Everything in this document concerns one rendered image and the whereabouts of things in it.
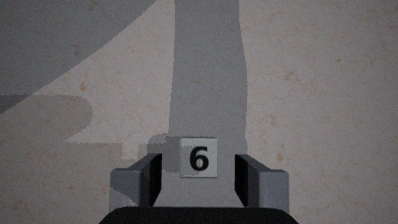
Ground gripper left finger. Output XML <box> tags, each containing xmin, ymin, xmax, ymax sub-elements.
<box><xmin>109</xmin><ymin>153</ymin><xmax>162</xmax><ymax>213</ymax></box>

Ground grey number cube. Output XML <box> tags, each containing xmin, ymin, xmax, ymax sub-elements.
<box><xmin>179</xmin><ymin>137</ymin><xmax>219</xmax><ymax>179</ymax></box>

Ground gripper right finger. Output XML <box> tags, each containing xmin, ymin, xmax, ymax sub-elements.
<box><xmin>235</xmin><ymin>154</ymin><xmax>289</xmax><ymax>214</ymax></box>

